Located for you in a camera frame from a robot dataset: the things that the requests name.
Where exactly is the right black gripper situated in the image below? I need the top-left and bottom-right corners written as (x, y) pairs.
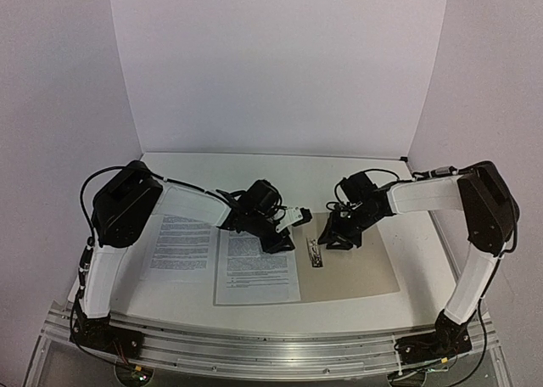
top-left (318, 205), bottom-right (381, 249)

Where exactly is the metal folder clip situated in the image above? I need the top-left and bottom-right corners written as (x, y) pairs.
top-left (306, 238), bottom-right (323, 268)

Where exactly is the beige file folder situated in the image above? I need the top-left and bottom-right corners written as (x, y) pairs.
top-left (291, 213), bottom-right (400, 303)

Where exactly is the printed paper sheet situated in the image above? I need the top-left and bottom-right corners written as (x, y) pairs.
top-left (140, 216), bottom-right (217, 283)
top-left (214, 232), bottom-right (301, 306)

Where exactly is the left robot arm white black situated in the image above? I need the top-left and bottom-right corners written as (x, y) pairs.
top-left (70, 160), bottom-right (308, 363)

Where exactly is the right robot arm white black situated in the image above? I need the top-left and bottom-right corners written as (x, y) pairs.
top-left (317, 160), bottom-right (520, 365)

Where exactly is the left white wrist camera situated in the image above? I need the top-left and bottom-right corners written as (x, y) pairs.
top-left (280, 206), bottom-right (312, 228)

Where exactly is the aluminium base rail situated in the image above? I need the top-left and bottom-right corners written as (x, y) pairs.
top-left (40, 301), bottom-right (497, 378)

